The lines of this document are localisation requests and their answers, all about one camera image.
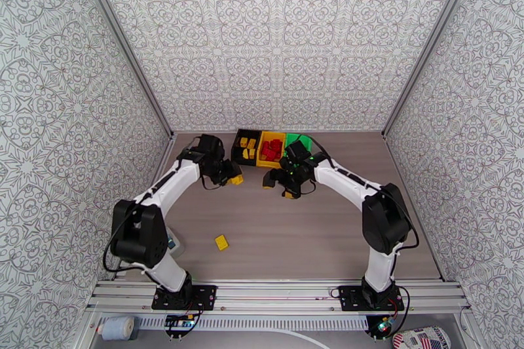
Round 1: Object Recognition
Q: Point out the black plastic bin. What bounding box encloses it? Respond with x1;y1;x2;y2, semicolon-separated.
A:
230;128;263;168

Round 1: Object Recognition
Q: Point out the yellow plastic bin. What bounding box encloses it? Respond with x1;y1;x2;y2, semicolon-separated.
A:
257;130;288;169

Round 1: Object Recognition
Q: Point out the green plastic bin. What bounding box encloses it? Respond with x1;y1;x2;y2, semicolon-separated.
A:
284;132;316;157

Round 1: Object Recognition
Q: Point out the white handheld device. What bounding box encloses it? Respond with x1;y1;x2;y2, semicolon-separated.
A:
165;229;186;259

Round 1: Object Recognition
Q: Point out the white tube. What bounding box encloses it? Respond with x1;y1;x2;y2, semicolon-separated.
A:
221;329;333;349

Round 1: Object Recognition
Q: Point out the circuit board with green light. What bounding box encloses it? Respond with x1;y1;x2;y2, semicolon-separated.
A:
375;316;397;337

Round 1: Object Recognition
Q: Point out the white tape roll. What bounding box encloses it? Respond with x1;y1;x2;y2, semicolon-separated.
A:
97;315;137;342

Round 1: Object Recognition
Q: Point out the flag print cap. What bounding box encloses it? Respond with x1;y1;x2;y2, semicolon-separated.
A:
392;325;452;349

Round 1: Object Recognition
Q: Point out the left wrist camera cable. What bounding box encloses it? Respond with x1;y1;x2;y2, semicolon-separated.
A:
190;134;227;192

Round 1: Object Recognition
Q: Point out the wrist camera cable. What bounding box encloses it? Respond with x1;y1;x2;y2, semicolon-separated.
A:
190;134;227;192
312;145;335;166

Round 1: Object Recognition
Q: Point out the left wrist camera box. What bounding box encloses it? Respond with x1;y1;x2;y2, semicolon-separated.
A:
197;134;225;158

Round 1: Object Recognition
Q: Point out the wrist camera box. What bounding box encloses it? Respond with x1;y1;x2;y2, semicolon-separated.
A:
197;134;225;158
285;140;314;162

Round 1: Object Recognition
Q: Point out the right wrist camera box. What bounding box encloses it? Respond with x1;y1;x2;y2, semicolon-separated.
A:
285;140;314;162

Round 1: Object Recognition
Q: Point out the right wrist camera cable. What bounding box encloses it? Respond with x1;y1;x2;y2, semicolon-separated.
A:
312;145;335;166

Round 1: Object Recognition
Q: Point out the aluminium front rail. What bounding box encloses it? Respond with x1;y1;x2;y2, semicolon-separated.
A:
84;279;471;317

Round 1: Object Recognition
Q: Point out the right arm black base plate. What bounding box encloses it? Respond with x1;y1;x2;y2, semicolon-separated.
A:
339;285;405;313

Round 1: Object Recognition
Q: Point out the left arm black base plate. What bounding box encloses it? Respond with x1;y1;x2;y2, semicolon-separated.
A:
151;284;218;312

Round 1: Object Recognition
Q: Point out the white slotted cable duct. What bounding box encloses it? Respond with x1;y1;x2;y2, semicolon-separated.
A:
135;316;369;333

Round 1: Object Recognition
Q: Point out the aluminium corner post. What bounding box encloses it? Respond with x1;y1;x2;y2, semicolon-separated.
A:
381;0;484;138
70;0;176;138

